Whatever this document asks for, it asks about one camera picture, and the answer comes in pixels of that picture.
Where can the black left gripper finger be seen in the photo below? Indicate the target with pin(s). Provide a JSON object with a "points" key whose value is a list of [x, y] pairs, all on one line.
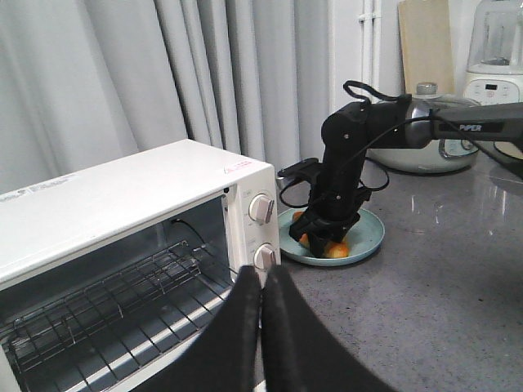
{"points": [[222, 358], [339, 229], [298, 351], [318, 242]]}

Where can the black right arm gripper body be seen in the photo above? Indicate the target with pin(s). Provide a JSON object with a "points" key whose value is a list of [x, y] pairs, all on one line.
{"points": [[337, 194]]}

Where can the golden croissant bread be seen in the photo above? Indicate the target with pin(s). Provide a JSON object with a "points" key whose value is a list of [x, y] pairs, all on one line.
{"points": [[337, 250]]}

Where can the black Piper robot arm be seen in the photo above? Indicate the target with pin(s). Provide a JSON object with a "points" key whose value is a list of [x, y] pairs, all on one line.
{"points": [[360, 125]]}

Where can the lower oven knob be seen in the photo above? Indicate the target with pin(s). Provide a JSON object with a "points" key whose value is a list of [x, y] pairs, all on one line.
{"points": [[265, 256]]}

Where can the oven knob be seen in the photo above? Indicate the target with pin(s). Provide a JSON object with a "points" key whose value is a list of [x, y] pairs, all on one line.
{"points": [[265, 256], [261, 208]]}

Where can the upper oven knob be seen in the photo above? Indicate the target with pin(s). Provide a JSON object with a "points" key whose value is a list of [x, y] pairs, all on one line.
{"points": [[261, 208]]}

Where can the white Toshiba toaster oven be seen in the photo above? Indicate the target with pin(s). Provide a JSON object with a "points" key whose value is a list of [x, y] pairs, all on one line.
{"points": [[137, 206]]}

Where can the teal round plate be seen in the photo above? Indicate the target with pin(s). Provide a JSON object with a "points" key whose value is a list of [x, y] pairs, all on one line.
{"points": [[363, 239]]}

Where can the white rice cooker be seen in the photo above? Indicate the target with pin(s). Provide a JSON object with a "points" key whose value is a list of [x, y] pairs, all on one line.
{"points": [[430, 156]]}

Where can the wooden cutting board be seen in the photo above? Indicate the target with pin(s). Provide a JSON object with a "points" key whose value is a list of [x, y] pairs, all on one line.
{"points": [[426, 44]]}

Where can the cream blender appliance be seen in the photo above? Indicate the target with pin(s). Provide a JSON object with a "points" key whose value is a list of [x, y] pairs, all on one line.
{"points": [[494, 65]]}

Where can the grey curtain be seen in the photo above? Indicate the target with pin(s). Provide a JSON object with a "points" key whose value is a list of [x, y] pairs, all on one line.
{"points": [[86, 82]]}

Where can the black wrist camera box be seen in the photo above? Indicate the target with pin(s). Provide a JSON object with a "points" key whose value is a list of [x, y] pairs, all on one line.
{"points": [[306, 170]]}

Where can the chrome oven wire rack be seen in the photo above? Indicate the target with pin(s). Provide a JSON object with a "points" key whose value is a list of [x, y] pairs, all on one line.
{"points": [[99, 325]]}

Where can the white wall pipe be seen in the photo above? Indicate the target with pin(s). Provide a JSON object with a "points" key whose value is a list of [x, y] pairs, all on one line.
{"points": [[370, 20]]}

